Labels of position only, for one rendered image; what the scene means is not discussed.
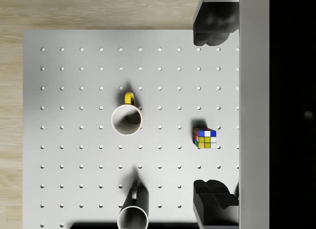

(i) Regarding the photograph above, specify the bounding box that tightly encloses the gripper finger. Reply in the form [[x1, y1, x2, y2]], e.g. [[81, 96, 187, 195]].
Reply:
[[193, 179, 239, 229], [193, 0, 239, 47]]

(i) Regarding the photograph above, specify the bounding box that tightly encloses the puzzle cube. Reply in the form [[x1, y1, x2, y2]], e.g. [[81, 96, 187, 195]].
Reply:
[[192, 127, 217, 150]]

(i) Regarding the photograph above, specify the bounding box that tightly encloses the black mug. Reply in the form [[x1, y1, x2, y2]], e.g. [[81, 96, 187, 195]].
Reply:
[[117, 179, 150, 229]]

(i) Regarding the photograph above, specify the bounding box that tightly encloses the black stove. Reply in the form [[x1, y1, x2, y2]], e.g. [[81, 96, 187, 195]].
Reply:
[[70, 222, 198, 229]]

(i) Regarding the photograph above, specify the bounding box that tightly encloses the yellow mug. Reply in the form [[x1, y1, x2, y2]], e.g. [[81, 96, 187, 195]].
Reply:
[[111, 91, 144, 136]]

